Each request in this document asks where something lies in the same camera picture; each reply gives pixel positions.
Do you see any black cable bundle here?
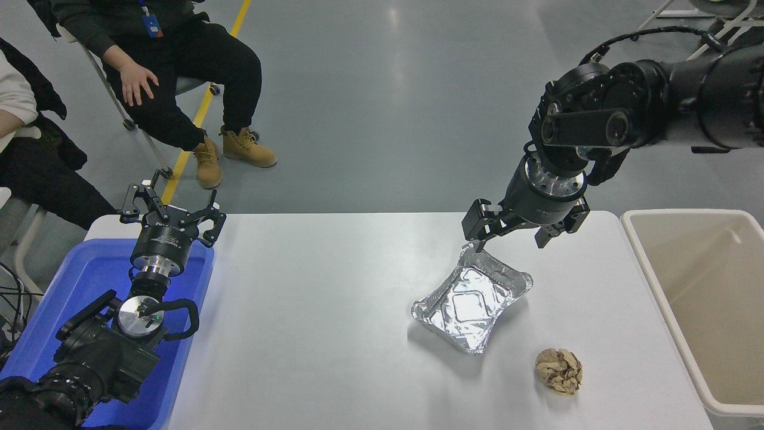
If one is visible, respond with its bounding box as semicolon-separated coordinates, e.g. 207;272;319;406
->
0;262;27;359

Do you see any seated person's right hand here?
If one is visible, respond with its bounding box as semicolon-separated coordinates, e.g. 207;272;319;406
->
118;59;160;108

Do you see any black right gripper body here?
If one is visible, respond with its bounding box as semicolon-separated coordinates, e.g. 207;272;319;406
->
500;173;590;228

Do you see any seated person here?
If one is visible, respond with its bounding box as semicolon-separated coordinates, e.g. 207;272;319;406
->
27;0;278;190

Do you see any crumpled tan paper ball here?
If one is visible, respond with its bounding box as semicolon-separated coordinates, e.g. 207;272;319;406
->
535;348;583;396

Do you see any white wheeled chair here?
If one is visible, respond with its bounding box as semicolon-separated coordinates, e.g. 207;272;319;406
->
633;0;764;62

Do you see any blue ID badge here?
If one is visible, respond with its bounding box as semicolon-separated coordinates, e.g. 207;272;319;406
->
141;0;165;39

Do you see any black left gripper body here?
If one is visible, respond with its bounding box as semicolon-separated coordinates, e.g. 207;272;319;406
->
131;215;200;267

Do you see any white tubular chair frame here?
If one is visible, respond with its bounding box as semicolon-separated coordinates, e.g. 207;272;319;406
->
0;187;48;297

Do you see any silver foil tray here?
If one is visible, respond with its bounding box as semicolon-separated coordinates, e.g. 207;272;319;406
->
411;242;534;355

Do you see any large pale bin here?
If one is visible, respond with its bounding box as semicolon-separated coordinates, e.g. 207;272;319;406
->
621;208;764;430

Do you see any blue plastic tray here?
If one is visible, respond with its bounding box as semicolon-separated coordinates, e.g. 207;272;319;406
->
0;238;215;430

